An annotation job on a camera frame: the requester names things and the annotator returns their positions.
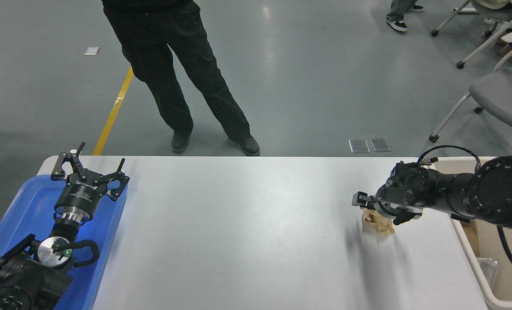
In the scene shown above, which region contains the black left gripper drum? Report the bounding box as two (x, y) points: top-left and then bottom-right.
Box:
(54, 170), (110, 216)

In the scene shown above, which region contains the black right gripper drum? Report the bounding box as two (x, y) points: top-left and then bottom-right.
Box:
(374, 186), (412, 218)

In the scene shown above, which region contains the tan paper ball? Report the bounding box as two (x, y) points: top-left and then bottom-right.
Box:
(361, 208), (396, 235)

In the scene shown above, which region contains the blue plastic tray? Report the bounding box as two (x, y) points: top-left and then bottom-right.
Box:
(0, 174), (128, 310)

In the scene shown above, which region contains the clear floor plate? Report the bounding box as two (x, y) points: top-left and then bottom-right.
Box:
(369, 137), (392, 152)
(348, 139), (370, 154)

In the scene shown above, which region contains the brown cardboard piece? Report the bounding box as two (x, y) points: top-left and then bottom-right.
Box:
(462, 221), (481, 257)

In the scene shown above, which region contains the large pale bin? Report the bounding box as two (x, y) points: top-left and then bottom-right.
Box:
(432, 156), (512, 310)

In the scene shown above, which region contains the crumpled foil tray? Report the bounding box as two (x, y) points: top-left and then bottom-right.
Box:
(476, 257), (500, 289)

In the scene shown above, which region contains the person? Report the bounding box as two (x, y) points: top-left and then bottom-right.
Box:
(386, 0), (425, 33)
(102, 0), (261, 157)

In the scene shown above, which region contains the grey seat office chair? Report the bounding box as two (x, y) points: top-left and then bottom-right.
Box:
(428, 30), (512, 143)

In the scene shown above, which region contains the white frame office chair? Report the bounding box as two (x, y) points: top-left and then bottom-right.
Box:
(431, 0), (512, 69)

